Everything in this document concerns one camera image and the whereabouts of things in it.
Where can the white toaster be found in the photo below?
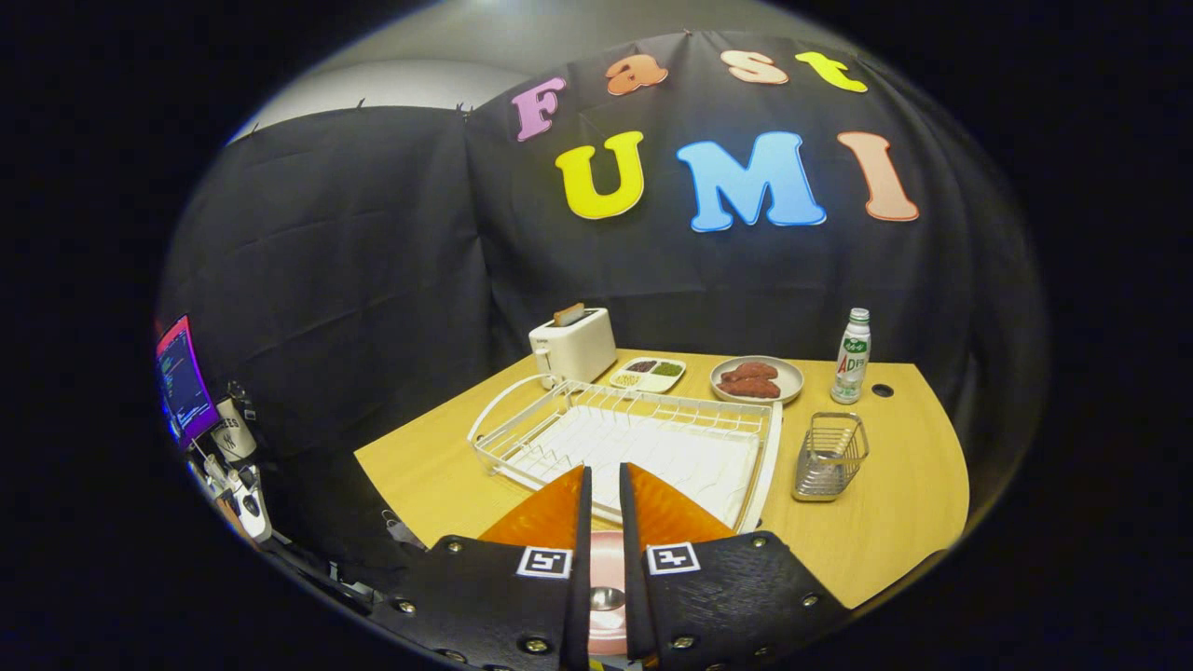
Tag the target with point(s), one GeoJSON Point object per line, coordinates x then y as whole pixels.
{"type": "Point", "coordinates": [578, 352]}

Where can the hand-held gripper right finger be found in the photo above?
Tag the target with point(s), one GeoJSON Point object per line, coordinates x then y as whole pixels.
{"type": "Point", "coordinates": [634, 578]}

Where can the brown toast slice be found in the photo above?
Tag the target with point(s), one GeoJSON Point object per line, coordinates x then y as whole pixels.
{"type": "Point", "coordinates": [569, 314]}

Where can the white printed mug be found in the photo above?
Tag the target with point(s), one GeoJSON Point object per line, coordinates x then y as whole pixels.
{"type": "Point", "coordinates": [233, 433]}

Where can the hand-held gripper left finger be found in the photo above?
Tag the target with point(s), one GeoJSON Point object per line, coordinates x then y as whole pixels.
{"type": "Point", "coordinates": [580, 578]}

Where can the pink round plate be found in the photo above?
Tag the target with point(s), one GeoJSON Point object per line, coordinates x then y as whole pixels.
{"type": "Point", "coordinates": [606, 559]}

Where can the white green plastic bottle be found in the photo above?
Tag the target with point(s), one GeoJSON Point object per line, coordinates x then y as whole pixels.
{"type": "Point", "coordinates": [851, 363]}

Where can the white handheld device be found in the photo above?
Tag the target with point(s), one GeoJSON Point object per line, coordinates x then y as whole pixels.
{"type": "Point", "coordinates": [250, 508]}

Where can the red meat piece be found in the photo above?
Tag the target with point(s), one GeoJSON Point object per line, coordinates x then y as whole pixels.
{"type": "Point", "coordinates": [750, 389]}
{"type": "Point", "coordinates": [750, 371]}

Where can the white sectioned snack dish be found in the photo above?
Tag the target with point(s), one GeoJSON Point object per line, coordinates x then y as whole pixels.
{"type": "Point", "coordinates": [664, 380]}

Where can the grey round food dish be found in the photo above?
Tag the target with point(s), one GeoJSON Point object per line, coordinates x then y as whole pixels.
{"type": "Point", "coordinates": [790, 375]}

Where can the computer monitor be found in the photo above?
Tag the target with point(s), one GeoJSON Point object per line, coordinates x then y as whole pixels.
{"type": "Point", "coordinates": [186, 382]}

